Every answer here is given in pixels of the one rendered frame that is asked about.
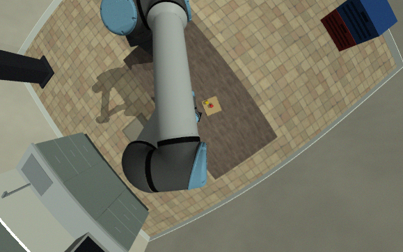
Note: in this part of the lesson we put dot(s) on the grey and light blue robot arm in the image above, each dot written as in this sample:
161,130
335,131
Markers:
178,162

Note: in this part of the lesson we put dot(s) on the tan mat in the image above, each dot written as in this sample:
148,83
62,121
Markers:
216,107

